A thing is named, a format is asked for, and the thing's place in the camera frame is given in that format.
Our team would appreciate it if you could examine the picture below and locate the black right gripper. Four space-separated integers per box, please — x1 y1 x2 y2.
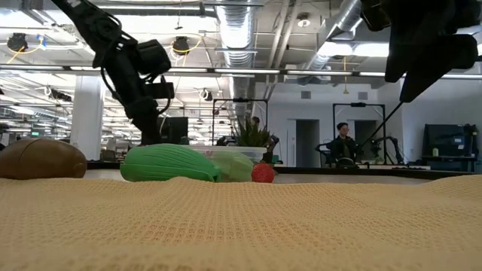
385 0 482 104

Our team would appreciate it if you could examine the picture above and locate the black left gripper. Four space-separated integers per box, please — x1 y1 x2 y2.
93 32 175 146

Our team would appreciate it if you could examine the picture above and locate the light green toy leaf vegetable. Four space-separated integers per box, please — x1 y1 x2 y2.
210 150 256 183

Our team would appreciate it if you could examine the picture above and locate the brown toy kiwi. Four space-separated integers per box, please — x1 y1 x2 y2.
0 138 88 181

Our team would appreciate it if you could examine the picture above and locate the red toy strawberry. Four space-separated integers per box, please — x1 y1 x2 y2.
251 162 276 184

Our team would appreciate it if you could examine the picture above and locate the clear plastic tupperware container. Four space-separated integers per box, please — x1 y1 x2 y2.
188 145 269 184

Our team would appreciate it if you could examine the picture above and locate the green ribbed toy vegetable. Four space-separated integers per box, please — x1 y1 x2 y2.
120 143 223 184

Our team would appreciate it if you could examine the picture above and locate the white building column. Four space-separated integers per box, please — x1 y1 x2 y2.
69 75 105 162

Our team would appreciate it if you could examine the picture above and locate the black equipment cabinet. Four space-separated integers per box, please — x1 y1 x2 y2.
422 123 480 173

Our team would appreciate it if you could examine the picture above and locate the black ceiling device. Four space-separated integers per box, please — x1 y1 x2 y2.
6 32 29 53
172 35 192 56

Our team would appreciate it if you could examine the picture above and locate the potted green succulent plant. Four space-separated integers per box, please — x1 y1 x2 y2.
232 115 275 164

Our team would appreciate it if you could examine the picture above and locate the person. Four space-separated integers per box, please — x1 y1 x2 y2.
324 122 362 169
251 115 282 154

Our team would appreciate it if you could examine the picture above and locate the orange waffle cloth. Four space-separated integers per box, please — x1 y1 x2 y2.
0 174 482 271

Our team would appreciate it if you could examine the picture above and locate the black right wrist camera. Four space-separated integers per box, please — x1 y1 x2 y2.
360 0 392 32

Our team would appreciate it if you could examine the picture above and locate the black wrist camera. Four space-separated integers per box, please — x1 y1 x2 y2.
136 38 172 76
360 0 392 32

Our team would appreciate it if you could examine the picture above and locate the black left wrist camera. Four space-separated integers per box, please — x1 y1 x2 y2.
136 38 172 76

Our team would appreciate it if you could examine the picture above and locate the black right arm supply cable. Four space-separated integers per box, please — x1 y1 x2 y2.
360 100 404 151

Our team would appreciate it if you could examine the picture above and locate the black background station frame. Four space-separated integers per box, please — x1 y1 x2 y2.
331 102 387 169
212 98 269 146

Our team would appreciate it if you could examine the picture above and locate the slanted silver ceiling duct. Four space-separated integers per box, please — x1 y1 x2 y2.
300 0 381 72

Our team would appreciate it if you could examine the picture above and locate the long ceiling light rail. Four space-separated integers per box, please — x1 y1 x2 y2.
0 63 482 81

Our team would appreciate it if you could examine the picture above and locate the wide silver ceiling duct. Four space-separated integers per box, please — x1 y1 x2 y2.
215 0 261 117

